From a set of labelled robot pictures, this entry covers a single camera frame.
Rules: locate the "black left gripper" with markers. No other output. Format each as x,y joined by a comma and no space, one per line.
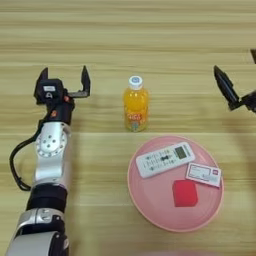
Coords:
61,111

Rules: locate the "white remote control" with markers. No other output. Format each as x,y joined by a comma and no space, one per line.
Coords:
163,160

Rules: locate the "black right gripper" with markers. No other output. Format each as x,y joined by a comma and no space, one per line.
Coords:
250,101

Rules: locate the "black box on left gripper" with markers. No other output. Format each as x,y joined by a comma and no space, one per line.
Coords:
49,91

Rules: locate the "red cube block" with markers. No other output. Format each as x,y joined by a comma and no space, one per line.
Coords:
185,194

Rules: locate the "pink round plate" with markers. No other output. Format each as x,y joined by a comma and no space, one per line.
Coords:
150,200

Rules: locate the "white card with red logo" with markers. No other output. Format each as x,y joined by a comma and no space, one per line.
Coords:
203,174

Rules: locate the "orange juice bottle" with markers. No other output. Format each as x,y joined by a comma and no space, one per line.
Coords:
135,106

